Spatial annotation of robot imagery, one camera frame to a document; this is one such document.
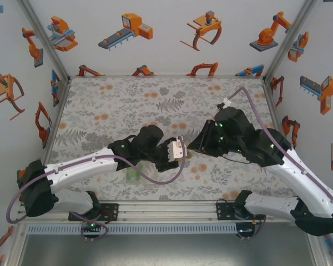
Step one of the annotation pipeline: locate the thin base cable loop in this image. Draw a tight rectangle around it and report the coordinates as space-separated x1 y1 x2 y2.
72 212 112 243
237 216 267 241

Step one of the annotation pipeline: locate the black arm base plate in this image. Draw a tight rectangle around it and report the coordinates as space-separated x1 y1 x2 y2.
216 201 236 221
99 203 119 222

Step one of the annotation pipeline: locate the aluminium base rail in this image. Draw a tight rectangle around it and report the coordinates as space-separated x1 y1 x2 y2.
18 201 297 222

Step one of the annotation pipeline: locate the aluminium frame post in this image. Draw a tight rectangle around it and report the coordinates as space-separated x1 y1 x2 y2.
262 0 320 84
16 0 72 83
5 224 28 266
307 235 332 266

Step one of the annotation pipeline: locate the yellow tea bottle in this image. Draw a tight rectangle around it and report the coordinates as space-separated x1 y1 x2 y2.
183 141 195 160

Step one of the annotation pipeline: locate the clear bottle with green label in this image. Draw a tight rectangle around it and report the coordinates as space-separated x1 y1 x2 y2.
125 168 142 183

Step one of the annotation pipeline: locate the aluminium frame back rail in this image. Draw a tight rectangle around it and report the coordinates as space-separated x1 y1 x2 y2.
69 73 264 80

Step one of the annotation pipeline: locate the slotted grey cable duct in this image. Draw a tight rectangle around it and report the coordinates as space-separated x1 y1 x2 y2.
26 223 238 236

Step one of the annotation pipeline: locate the aluminium frame side rail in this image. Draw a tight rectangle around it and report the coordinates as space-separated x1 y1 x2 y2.
40 77 73 170
262 79 297 156

